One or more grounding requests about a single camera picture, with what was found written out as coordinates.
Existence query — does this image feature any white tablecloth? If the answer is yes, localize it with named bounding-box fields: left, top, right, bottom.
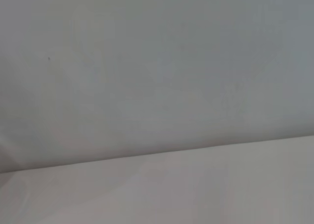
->
left=0, top=135, right=314, bottom=224

